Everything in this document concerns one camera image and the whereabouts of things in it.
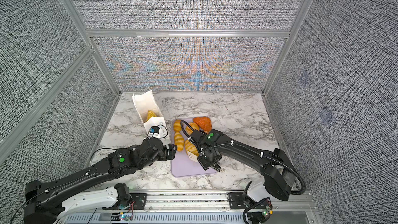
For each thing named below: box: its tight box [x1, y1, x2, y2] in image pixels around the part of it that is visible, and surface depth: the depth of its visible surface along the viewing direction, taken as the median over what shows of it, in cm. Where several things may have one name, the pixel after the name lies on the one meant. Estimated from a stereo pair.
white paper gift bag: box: [132, 88, 172, 144], surface depth 79 cm
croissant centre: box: [184, 139, 199, 157], surface depth 89 cm
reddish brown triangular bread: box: [192, 116, 212, 133], surface depth 99 cm
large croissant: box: [143, 109, 158, 123], surface depth 97 cm
